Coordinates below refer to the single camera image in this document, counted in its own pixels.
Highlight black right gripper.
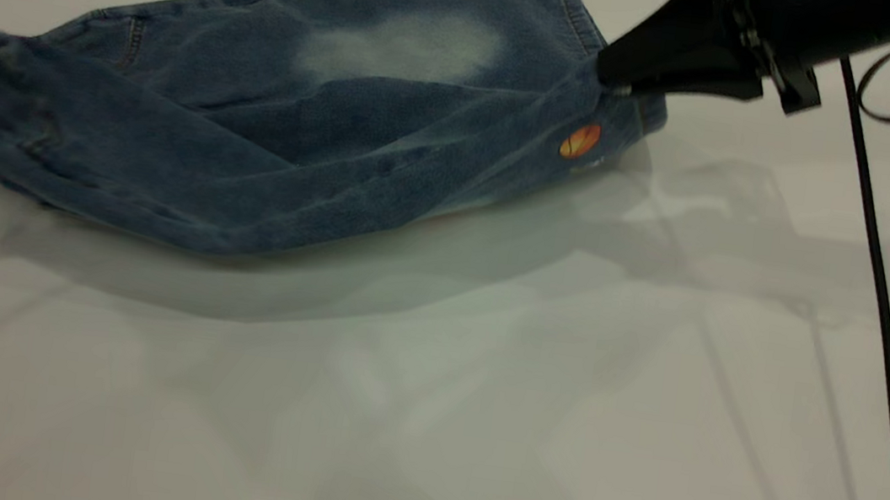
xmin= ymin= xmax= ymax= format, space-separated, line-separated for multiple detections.
xmin=592 ymin=0 xmax=824 ymax=117

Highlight blue denim pants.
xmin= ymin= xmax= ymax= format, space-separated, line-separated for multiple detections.
xmin=0 ymin=0 xmax=683 ymax=309

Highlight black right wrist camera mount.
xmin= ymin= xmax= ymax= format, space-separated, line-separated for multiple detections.
xmin=764 ymin=59 xmax=827 ymax=120

